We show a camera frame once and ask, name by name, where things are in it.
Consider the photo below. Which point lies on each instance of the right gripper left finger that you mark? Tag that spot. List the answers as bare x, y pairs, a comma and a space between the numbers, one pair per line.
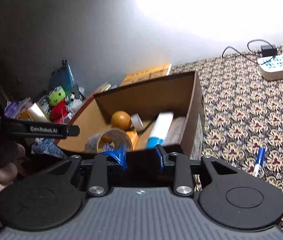
98, 180

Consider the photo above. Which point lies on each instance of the white panda plush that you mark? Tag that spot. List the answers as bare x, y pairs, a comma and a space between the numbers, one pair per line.
72, 104

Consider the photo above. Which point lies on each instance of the green frog plush toy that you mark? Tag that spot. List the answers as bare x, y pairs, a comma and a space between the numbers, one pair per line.
57, 104

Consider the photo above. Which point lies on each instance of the orange tape measure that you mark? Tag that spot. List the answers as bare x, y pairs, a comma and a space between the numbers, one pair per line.
133, 136

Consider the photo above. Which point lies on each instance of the black power adapter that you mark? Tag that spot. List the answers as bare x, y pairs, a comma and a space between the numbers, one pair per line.
268, 50

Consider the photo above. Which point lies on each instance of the blue whiteboard marker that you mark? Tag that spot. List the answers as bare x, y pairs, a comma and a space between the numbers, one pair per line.
259, 161

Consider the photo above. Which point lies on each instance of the teal pouch with clips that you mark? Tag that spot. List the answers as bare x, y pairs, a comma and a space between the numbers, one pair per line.
62, 76

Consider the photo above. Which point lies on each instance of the stack of books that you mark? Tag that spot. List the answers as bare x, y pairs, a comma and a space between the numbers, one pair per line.
105, 87

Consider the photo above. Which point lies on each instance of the clear plastic case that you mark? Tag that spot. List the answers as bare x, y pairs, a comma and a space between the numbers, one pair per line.
175, 131

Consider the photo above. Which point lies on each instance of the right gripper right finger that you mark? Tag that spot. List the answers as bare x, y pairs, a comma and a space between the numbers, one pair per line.
176, 166

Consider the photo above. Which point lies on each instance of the white power strip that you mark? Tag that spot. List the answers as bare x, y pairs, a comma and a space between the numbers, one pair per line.
271, 68

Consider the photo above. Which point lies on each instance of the small clear tape roll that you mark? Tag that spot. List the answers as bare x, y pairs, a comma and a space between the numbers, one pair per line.
137, 122

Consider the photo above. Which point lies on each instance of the white tube blue cap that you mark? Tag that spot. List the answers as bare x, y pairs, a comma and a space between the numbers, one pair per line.
160, 129

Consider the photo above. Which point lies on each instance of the blue checkered cloth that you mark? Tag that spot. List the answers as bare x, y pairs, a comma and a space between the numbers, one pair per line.
47, 146

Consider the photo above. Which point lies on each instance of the yellow book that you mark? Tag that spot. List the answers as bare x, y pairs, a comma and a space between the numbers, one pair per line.
148, 74

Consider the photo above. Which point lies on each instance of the large printed tape roll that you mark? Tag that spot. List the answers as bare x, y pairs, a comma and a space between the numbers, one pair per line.
111, 139

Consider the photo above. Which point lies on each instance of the brown gourd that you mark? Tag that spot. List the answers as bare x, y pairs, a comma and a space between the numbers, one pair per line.
121, 120

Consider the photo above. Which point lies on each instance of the floral patterned tablecloth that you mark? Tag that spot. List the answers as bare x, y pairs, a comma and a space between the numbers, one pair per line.
244, 112

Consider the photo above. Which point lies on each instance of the person's left hand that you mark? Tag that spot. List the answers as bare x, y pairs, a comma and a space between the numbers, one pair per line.
9, 153

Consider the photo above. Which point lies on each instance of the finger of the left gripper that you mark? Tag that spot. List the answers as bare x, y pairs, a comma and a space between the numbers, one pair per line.
33, 129

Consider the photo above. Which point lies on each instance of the brown cardboard box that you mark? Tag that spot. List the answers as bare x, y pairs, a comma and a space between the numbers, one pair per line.
180, 94

